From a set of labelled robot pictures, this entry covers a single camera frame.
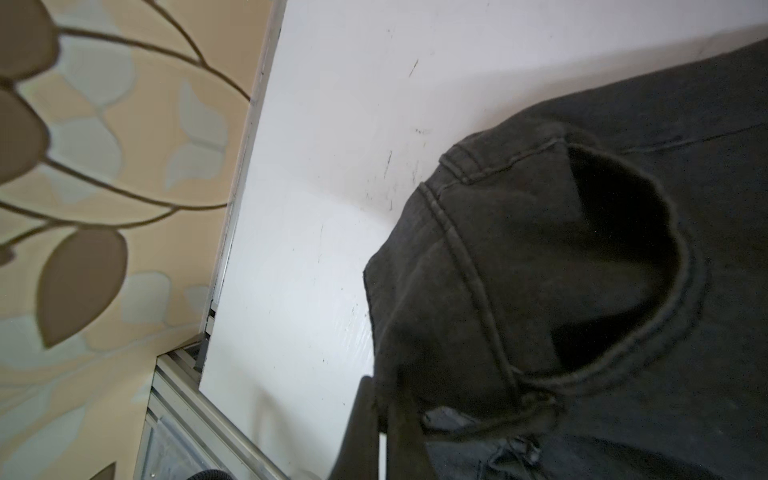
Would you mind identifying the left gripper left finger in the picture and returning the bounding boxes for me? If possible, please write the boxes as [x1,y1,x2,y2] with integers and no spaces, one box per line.
[328,376,379,480]

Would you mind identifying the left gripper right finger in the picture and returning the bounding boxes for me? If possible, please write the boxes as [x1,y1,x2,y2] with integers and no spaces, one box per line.
[386,386,438,480]

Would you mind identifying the black trousers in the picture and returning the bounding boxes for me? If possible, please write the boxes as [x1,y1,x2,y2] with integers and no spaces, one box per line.
[363,41,767,479]

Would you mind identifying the aluminium frame rail front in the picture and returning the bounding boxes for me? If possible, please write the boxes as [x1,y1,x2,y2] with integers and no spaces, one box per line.
[134,341,286,479]

